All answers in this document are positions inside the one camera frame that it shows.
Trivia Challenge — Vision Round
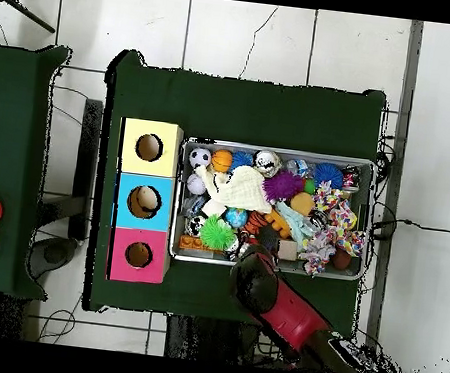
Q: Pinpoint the wooden box with three holes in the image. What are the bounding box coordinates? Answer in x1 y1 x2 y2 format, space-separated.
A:
104 116 187 288

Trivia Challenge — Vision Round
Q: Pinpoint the small soccer ball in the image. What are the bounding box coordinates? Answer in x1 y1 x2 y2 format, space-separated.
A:
187 145 214 171

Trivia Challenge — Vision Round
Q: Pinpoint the black floor cable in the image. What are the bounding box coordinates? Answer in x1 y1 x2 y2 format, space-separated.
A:
371 214 450 240

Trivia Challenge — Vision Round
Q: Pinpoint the orange foam ball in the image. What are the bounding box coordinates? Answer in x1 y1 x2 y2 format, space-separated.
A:
288 190 318 218

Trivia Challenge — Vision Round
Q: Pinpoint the cream knitted cloth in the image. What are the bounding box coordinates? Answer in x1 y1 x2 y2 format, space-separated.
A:
191 159 279 225

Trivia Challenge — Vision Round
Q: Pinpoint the blue spiky ball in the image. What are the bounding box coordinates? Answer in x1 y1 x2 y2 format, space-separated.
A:
312 160 347 191

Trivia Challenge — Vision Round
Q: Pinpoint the green cloth side table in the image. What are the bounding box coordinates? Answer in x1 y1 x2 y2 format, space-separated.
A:
0 35 75 303

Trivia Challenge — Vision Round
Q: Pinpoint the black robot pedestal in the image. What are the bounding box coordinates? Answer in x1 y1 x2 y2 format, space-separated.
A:
161 312 263 368

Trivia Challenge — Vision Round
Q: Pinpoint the orange striped tiger toy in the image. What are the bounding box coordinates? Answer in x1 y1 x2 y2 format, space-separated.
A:
243 209 275 237

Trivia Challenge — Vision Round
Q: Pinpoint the purple spiky ball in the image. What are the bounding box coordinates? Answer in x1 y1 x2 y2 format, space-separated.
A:
261 168 308 206

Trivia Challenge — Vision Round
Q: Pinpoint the small orange basketball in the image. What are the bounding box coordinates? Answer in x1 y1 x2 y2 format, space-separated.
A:
210 147 236 175

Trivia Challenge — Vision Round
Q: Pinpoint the orange toy block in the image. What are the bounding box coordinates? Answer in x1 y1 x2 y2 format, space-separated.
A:
177 234 211 254

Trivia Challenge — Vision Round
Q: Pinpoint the green fuzzy toy with eyes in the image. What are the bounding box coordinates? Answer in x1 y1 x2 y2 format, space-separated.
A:
198 212 241 253

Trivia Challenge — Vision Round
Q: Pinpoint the plain wooden cube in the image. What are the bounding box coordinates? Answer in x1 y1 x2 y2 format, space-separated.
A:
276 238 300 263

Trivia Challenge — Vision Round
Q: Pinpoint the yellow ball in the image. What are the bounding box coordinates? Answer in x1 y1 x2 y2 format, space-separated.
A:
343 208 360 232

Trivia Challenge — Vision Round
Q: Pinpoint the clear mesh bin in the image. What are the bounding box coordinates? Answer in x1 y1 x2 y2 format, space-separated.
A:
168 135 378 282

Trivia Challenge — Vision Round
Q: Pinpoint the colourful patterned cloth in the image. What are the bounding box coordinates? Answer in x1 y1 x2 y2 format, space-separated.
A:
295 182 374 281

